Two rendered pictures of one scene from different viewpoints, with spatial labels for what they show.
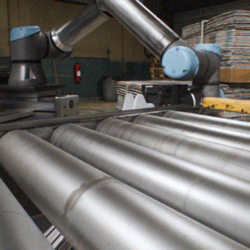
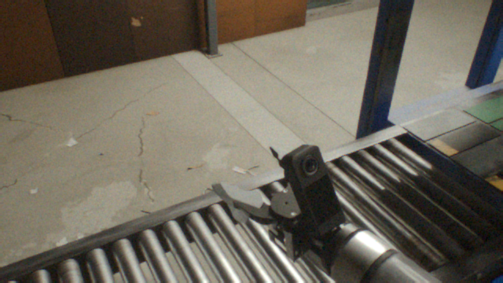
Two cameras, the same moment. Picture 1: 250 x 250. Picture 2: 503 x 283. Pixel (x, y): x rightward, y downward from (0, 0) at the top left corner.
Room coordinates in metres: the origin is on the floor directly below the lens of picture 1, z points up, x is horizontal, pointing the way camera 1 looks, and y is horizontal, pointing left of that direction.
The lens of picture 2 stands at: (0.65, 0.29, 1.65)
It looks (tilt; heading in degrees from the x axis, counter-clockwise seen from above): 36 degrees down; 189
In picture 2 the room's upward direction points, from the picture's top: straight up
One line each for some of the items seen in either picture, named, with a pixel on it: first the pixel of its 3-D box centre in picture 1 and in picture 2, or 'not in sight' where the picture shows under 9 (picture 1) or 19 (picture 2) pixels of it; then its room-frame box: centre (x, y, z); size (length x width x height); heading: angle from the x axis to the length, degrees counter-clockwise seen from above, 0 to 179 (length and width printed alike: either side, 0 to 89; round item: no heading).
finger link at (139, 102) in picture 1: (138, 107); not in sight; (0.57, -0.03, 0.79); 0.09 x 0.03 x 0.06; 128
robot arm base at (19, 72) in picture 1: (27, 72); not in sight; (1.08, 0.40, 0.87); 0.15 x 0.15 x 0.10
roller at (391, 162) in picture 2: not in sight; (427, 189); (-0.40, 0.66, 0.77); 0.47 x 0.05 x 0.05; 38
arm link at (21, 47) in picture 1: (27, 43); not in sight; (1.09, 0.40, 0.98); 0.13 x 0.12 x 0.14; 141
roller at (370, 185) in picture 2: not in sight; (393, 204); (-0.32, 0.56, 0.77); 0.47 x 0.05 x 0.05; 38
